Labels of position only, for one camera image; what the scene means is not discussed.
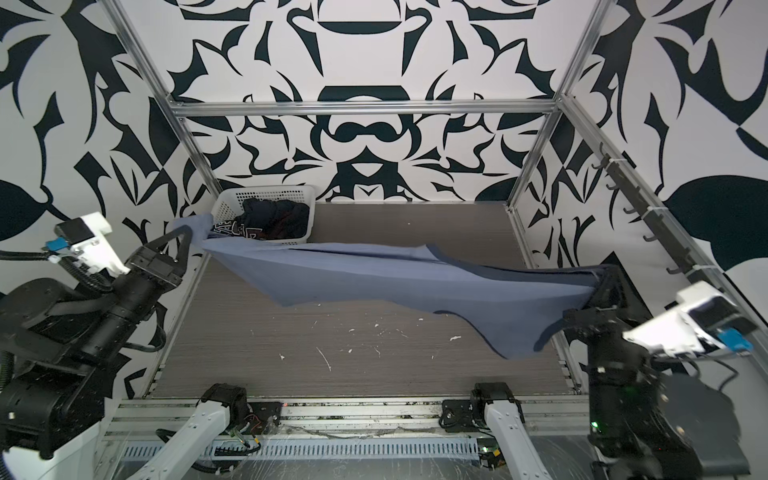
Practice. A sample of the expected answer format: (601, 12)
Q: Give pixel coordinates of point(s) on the small electronics board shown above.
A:
(490, 454)

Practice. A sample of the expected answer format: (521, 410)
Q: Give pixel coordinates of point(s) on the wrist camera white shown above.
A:
(84, 240)
(703, 321)

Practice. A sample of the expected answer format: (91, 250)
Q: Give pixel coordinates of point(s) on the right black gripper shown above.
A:
(600, 307)

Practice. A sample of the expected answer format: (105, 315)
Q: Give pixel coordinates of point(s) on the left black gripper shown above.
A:
(159, 267)

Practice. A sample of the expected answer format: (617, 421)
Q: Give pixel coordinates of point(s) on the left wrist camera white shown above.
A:
(84, 240)

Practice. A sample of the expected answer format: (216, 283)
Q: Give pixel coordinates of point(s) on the black printed tank top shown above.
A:
(267, 220)

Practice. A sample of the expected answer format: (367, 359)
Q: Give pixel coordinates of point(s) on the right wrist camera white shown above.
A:
(703, 321)

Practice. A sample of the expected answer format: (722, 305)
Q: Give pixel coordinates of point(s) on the blue grey tank top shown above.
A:
(515, 311)

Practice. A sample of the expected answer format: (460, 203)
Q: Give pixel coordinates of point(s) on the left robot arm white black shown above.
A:
(62, 347)

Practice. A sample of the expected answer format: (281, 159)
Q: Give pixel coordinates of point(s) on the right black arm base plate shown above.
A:
(464, 415)

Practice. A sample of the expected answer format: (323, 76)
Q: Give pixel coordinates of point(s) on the black wall hook rack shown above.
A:
(689, 260)

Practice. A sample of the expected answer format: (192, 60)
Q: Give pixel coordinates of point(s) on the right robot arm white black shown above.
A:
(649, 420)

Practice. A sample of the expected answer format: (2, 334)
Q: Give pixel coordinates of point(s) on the aluminium frame crossbar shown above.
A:
(526, 106)

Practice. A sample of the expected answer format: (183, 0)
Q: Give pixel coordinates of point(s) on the white slotted cable duct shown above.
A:
(348, 448)

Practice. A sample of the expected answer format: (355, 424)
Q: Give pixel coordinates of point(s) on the white plastic laundry basket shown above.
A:
(229, 204)

